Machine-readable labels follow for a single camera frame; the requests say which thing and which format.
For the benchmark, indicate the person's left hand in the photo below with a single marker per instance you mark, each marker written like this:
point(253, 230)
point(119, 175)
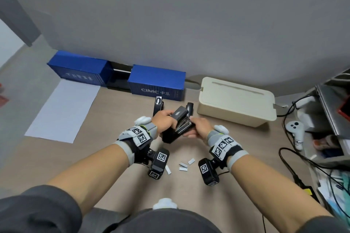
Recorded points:
point(163, 120)

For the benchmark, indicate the person's right hand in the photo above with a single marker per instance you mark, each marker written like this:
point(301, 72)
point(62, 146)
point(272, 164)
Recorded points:
point(203, 129)

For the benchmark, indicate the person's right thumb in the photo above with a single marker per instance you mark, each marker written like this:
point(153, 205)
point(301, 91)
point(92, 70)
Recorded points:
point(195, 120)

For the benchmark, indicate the person's left fingers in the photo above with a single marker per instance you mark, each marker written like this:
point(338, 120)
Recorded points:
point(172, 125)

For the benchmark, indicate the person's right forearm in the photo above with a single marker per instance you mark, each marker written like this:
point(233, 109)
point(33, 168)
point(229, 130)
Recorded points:
point(276, 191)

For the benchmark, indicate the person's left forearm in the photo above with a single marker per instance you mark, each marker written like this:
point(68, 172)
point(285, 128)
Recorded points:
point(87, 171)

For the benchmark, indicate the grey wrist band with markers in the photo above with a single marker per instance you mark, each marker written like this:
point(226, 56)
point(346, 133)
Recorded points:
point(136, 138)
point(224, 144)

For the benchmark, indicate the silver staple strip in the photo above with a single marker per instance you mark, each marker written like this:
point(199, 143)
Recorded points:
point(184, 169)
point(183, 164)
point(191, 161)
point(168, 169)

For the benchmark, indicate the blue model shipping container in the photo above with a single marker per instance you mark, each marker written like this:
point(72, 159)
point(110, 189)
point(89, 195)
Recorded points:
point(79, 67)
point(157, 84)

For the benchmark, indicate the white chest tracker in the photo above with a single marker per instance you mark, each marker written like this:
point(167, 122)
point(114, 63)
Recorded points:
point(165, 204)

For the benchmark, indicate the white paper sheet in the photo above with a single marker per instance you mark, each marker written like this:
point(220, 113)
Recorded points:
point(63, 111)

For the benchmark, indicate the black power adapter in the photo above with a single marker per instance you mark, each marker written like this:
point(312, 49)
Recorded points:
point(303, 185)

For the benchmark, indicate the grey laptop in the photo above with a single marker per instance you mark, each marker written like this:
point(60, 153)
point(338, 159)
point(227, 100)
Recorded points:
point(332, 110)

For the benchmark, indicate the red flat object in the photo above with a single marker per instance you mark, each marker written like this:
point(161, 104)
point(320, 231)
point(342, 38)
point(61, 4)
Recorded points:
point(345, 111)

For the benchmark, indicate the pile of papers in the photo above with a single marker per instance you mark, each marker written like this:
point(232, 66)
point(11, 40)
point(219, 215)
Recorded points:
point(335, 189)

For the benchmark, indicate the person's dark grey sweater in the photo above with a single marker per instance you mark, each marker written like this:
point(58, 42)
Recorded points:
point(35, 211)

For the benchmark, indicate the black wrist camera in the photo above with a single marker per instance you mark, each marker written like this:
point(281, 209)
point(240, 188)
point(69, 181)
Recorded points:
point(208, 171)
point(159, 163)

